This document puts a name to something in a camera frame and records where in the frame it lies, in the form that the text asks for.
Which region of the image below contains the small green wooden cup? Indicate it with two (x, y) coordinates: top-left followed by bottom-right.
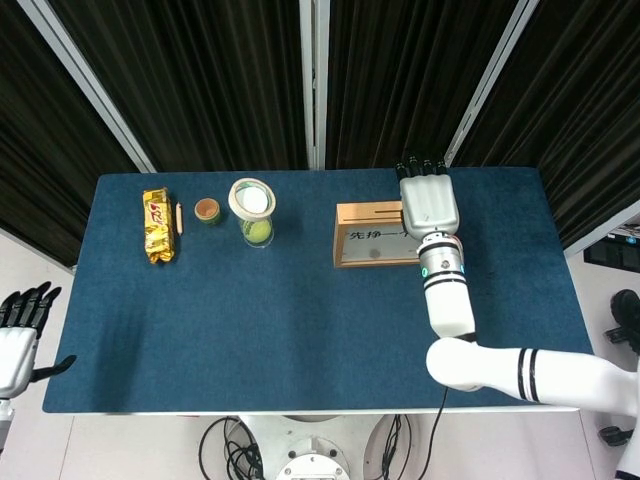
(193, 197), (223, 226)

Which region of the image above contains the wooden frame money box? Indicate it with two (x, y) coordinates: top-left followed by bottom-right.
(332, 200), (422, 270)

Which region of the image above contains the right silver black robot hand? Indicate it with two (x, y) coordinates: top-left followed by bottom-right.
(393, 154), (461, 239)

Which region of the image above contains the black pleated curtain panel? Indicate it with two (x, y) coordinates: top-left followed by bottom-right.
(47, 0), (309, 174)
(0, 0), (139, 269)
(324, 0), (524, 170)
(449, 0), (640, 249)

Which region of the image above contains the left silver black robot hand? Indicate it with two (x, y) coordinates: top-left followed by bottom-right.
(0, 281), (78, 400)

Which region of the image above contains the yellow snack packet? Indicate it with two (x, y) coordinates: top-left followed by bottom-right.
(141, 187), (176, 267)

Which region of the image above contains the black equipment box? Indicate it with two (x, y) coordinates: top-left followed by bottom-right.
(583, 224), (640, 274)

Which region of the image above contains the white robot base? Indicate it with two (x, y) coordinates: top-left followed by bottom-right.
(239, 413), (401, 480)

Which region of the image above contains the white metal frame post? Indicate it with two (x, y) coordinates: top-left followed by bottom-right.
(439, 0), (541, 169)
(16, 0), (157, 174)
(298, 0), (331, 170)
(563, 199), (640, 259)

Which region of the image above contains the clear plastic tube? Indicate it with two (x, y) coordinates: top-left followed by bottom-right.
(239, 212), (276, 250)

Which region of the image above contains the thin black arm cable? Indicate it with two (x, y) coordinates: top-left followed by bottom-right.
(418, 384), (450, 480)

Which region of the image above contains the yellow-green tennis ball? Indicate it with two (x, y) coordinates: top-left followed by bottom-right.
(241, 218), (274, 245)

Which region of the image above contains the black cable bundle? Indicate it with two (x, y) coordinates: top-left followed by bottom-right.
(377, 414), (414, 480)
(199, 415), (266, 480)

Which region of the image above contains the blue fabric table cloth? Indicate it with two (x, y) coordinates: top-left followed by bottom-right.
(41, 167), (608, 415)

